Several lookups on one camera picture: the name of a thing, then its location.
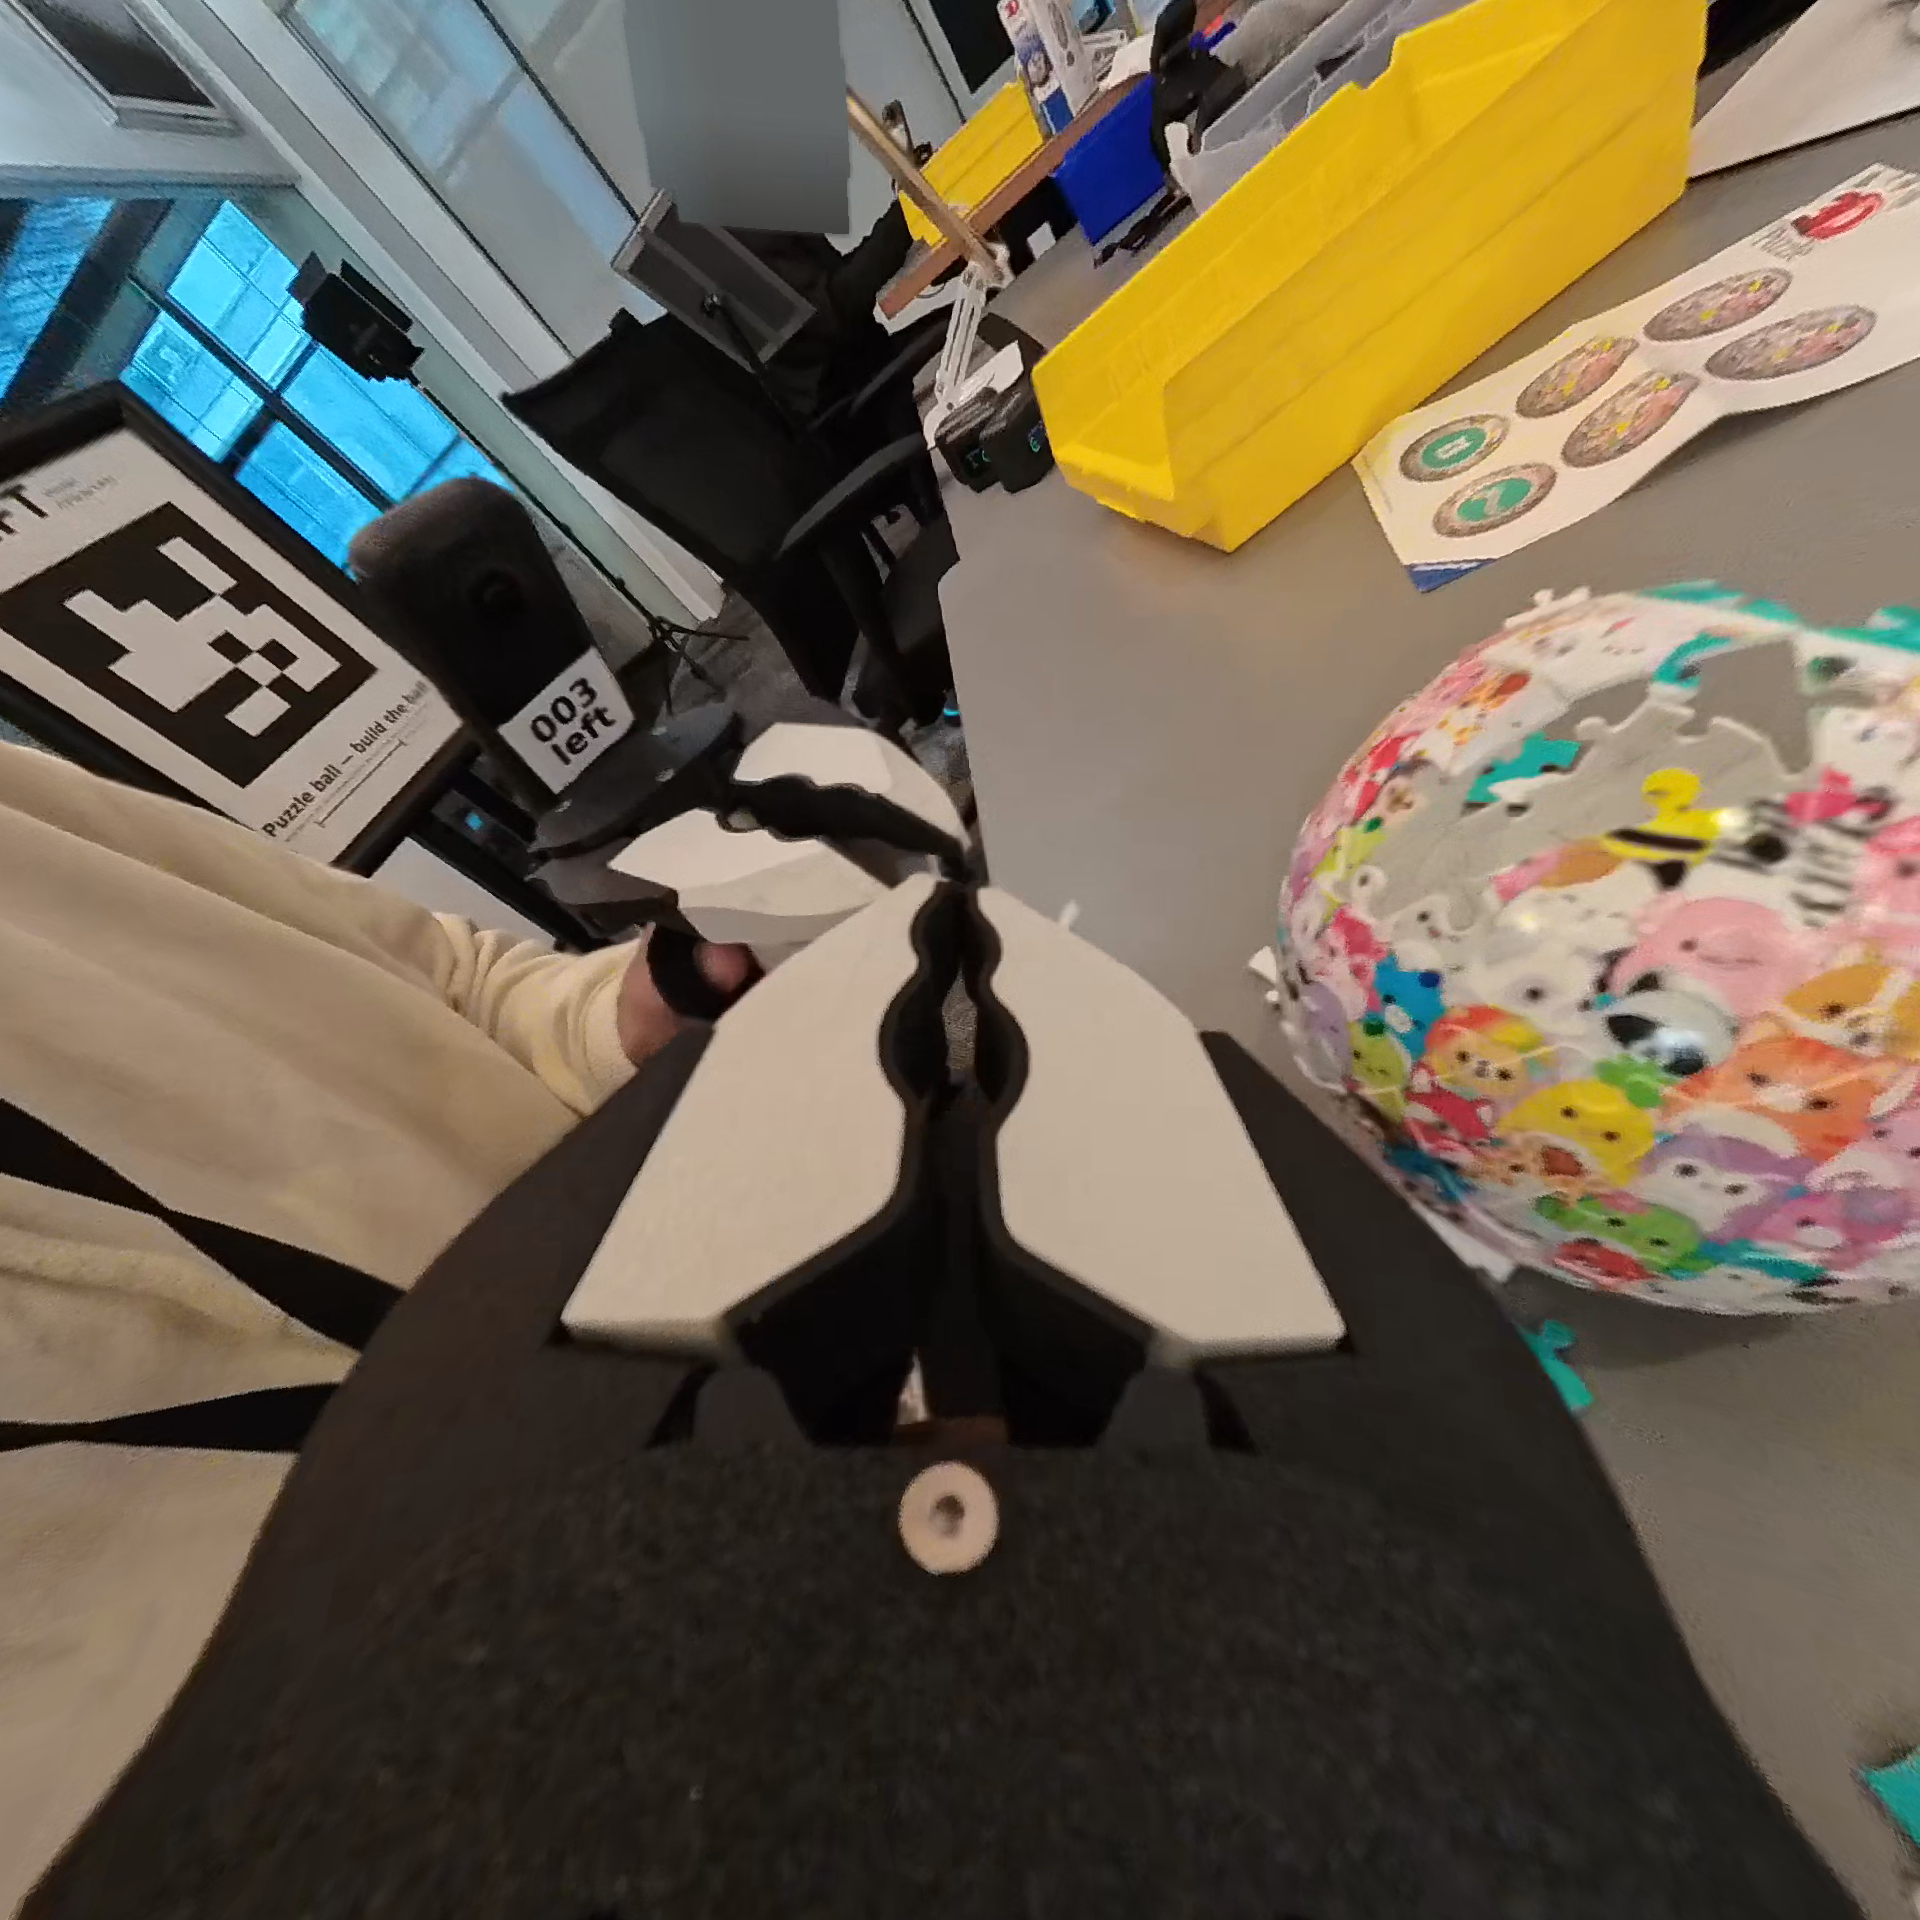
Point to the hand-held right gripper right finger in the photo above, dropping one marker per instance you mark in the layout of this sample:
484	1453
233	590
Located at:
1171	1200

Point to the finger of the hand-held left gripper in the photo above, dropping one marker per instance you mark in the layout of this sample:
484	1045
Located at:
751	885
840	765

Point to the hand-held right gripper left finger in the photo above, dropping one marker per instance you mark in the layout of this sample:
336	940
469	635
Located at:
751	1170

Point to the colourful puzzle ball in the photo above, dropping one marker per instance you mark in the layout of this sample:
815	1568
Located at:
1620	1050

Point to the person's left forearm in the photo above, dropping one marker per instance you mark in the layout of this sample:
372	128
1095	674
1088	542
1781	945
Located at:
271	930

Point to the teal white puzzle piece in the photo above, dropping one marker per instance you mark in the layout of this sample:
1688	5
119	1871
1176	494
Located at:
1892	1792

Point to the person's left hand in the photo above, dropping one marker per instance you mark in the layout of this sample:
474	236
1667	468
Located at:
639	1028

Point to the black office chair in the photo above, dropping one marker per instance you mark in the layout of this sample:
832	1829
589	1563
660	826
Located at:
674	434

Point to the black framed sign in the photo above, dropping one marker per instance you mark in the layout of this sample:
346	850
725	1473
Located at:
181	630

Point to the black device pair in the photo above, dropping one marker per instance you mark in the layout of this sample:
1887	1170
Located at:
998	443

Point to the blue storage bin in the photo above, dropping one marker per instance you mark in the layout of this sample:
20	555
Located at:
1110	165

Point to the yellow storage bin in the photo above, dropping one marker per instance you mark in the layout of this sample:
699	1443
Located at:
1351	300

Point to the person's cream hoodie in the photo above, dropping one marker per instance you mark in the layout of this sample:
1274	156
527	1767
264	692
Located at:
150	1574

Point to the paper instruction sheet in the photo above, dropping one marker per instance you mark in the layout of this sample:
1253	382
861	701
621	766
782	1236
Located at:
1651	374

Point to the white paper sheet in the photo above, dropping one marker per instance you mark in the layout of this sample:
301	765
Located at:
1815	90

